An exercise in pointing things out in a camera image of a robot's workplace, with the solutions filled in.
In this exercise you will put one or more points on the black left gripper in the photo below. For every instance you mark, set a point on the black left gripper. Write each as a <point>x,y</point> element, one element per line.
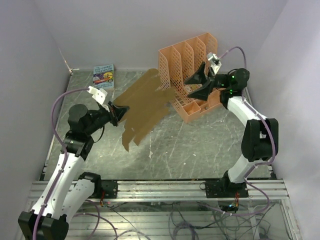
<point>119,111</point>

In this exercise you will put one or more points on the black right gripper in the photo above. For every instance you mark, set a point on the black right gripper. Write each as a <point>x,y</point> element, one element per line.
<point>202,93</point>

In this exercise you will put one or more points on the brown cardboard box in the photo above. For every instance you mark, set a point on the brown cardboard box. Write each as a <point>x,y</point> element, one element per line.
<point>147,104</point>

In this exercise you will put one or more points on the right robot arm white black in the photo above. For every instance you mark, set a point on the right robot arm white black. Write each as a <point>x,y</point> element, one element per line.
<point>260,142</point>

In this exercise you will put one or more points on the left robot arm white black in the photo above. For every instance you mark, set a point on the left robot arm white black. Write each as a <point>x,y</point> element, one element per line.
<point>50,216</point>

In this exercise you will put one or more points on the peach plastic file organizer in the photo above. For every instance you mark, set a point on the peach plastic file organizer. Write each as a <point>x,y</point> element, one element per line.
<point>180,67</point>

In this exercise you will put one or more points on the blue paperback book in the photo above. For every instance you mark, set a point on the blue paperback book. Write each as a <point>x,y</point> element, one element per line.
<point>104,77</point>

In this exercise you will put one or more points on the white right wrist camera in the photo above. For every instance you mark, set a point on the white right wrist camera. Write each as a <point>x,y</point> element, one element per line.
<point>214,61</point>

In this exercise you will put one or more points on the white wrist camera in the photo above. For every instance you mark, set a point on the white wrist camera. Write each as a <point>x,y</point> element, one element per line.
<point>101,96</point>
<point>214,61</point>

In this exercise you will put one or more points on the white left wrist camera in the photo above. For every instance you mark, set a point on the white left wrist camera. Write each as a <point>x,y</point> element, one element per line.
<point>101,96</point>

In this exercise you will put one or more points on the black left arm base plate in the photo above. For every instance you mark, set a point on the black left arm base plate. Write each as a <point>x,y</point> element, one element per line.
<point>109,189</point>

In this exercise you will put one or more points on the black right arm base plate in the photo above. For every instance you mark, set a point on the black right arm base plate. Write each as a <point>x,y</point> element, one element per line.
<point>221,188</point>

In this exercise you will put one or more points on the aluminium mounting rail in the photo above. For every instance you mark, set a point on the aluminium mounting rail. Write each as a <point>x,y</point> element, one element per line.
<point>190,190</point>

